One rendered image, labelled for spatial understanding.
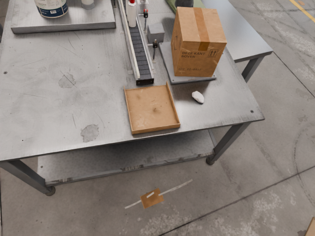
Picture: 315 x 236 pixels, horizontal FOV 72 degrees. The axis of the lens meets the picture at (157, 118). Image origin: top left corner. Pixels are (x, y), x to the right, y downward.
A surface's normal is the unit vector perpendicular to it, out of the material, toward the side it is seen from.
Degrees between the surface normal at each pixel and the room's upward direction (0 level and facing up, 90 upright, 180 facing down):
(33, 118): 0
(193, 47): 90
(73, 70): 0
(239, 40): 0
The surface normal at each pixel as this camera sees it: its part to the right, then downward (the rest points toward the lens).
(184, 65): 0.05, 0.86
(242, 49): 0.09, -0.51
